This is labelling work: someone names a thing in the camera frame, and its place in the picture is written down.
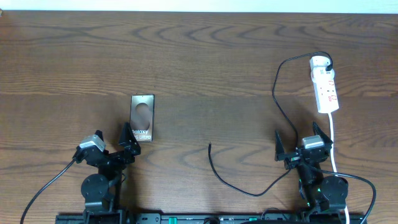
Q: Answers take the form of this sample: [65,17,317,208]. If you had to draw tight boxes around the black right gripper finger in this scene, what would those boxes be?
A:
[312,121,333,145]
[275,131,285,161]

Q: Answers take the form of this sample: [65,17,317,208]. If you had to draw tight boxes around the bronze Galaxy smartphone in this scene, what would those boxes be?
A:
[130,94,155,142]

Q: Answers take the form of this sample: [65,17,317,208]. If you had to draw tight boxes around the black charging cable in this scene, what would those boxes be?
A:
[208,51,334,197]

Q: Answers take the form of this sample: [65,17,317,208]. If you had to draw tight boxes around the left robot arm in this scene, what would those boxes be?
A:
[73,122,141,223]

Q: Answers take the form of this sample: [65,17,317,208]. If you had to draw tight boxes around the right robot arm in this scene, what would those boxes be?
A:
[275,123,348,222]

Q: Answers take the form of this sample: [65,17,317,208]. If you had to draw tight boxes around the white USB charger plug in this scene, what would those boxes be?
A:
[310,55,333,71]

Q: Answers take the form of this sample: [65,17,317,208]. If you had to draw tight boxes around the white power strip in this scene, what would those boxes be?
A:
[311,67,339,114]

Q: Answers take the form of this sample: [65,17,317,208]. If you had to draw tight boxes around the black right camera cable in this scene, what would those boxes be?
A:
[313,167,377,224]

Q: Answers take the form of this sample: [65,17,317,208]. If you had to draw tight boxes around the black camera cable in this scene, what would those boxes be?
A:
[313,167,377,224]
[19,159,77,224]

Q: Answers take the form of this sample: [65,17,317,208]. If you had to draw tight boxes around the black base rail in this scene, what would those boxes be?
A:
[55,212,368,224]

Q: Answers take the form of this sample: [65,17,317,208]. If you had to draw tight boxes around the black left camera cable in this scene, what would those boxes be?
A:
[19,159,77,224]

